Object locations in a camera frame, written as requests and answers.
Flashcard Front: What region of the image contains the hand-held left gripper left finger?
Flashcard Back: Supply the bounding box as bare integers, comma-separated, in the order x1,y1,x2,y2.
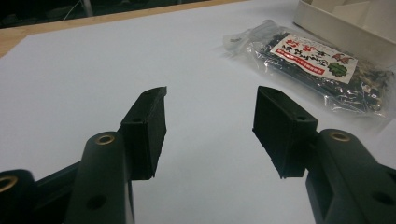
64,86,168,224

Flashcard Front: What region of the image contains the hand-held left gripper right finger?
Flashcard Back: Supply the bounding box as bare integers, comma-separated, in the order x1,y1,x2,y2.
252,85,396,224

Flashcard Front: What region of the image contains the clear packet of dark seaweed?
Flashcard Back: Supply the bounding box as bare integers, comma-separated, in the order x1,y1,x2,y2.
222,19,390,119

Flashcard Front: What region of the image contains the white divided plastic tray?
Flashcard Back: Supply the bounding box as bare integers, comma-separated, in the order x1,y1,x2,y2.
292,0,396,68

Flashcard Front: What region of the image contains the white table sheet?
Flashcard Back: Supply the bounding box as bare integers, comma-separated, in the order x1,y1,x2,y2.
0,0,396,224

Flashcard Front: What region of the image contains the white metal stand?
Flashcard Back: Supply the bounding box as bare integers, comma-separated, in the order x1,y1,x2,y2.
81,0,94,18

